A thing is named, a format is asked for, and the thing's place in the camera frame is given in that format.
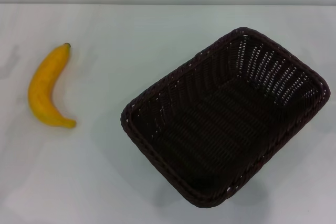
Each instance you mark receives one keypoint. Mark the black woven rectangular basket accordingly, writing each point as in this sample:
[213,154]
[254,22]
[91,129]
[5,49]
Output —
[225,129]

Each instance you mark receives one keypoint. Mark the yellow banana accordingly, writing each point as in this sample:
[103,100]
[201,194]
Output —
[42,87]

